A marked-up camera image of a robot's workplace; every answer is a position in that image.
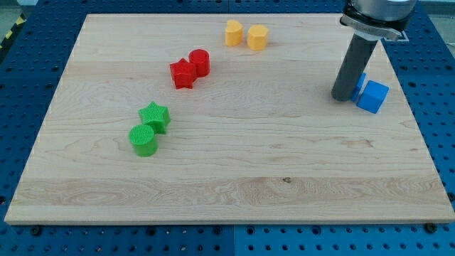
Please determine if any red star block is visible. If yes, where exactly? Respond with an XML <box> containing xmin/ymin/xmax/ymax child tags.
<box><xmin>169</xmin><ymin>58</ymin><xmax>197</xmax><ymax>90</ymax></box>

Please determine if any yellow heart block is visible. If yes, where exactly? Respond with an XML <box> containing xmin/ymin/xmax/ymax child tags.
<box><xmin>225</xmin><ymin>19</ymin><xmax>243</xmax><ymax>46</ymax></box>

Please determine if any wooden board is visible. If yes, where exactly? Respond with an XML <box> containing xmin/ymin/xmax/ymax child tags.
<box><xmin>5</xmin><ymin>14</ymin><xmax>454</xmax><ymax>225</ymax></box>

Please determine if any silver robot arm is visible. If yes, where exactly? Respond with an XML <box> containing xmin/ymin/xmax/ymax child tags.
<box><xmin>331</xmin><ymin>0</ymin><xmax>417</xmax><ymax>102</ymax></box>

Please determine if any yellow hexagon block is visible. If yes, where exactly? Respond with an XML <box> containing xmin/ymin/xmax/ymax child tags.
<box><xmin>247</xmin><ymin>24</ymin><xmax>269</xmax><ymax>51</ymax></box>

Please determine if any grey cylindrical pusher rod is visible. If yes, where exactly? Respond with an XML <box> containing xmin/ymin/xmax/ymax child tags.
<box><xmin>331</xmin><ymin>34</ymin><xmax>377</xmax><ymax>102</ymax></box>

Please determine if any blue cube block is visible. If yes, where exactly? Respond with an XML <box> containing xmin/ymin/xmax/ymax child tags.
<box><xmin>356</xmin><ymin>80</ymin><xmax>389</xmax><ymax>114</ymax></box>

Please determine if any blue flat block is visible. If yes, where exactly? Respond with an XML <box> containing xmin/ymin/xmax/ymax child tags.
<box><xmin>350</xmin><ymin>73</ymin><xmax>367</xmax><ymax>102</ymax></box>

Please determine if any green cylinder block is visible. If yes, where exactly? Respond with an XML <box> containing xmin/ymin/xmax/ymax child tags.
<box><xmin>129</xmin><ymin>124</ymin><xmax>158</xmax><ymax>157</ymax></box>

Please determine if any red cylinder block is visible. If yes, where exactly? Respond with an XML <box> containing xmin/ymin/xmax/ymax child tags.
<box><xmin>188</xmin><ymin>49</ymin><xmax>210</xmax><ymax>78</ymax></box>

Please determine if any green star block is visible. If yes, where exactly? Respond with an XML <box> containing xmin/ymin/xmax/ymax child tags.
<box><xmin>138</xmin><ymin>101</ymin><xmax>171</xmax><ymax>134</ymax></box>

